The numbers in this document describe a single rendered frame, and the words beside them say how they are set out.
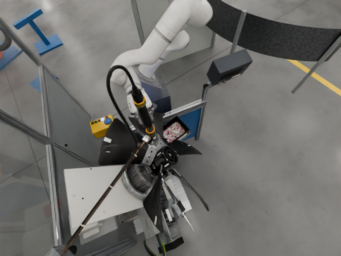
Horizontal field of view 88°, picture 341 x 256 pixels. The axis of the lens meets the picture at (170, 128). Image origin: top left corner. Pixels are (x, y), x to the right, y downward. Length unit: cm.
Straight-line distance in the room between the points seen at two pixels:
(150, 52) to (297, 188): 217
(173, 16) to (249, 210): 198
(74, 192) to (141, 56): 67
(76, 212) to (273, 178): 205
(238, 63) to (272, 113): 153
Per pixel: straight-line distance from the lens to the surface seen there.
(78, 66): 358
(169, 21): 80
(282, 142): 263
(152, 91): 145
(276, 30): 241
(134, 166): 103
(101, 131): 134
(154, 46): 82
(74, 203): 93
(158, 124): 112
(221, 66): 132
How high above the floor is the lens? 215
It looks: 63 degrees down
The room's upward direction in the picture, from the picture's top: 8 degrees counter-clockwise
